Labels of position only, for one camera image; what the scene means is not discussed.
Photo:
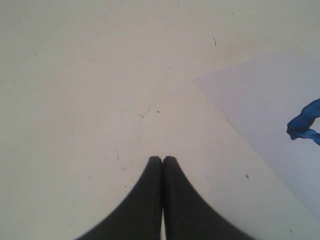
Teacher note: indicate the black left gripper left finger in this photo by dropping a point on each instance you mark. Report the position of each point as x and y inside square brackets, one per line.
[139, 215]

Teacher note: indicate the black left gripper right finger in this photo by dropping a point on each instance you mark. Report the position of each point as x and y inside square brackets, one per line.
[187, 216]

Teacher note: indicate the white paper sheet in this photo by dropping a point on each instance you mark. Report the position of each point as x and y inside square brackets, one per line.
[274, 103]

